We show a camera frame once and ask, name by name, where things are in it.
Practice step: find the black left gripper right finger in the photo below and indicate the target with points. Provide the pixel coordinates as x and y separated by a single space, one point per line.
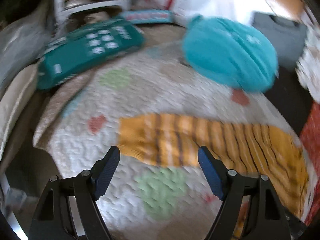
265 219

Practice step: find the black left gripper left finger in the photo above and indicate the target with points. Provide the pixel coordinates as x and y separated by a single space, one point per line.
52 218

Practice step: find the yellow striped small garment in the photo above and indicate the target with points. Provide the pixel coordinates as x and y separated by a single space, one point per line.
172 140

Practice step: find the white quilted heart blanket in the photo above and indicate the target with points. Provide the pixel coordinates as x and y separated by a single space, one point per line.
145 201

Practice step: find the red floral bedsheet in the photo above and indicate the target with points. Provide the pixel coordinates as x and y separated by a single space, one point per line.
310 138

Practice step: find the white floral leaf pillowcase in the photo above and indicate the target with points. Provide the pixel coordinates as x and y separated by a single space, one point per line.
308 63

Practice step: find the teal plush cushion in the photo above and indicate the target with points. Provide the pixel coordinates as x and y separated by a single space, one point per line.
230 53

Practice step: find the dark green cardboard box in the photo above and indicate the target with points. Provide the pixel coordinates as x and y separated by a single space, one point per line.
84 48

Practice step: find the grey folded garment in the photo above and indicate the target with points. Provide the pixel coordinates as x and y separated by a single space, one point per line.
287 36

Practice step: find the white metal shelf rack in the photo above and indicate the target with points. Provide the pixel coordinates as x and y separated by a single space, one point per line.
75 2

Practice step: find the light blue patterned strip box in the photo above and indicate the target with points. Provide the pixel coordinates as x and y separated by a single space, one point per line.
148 16

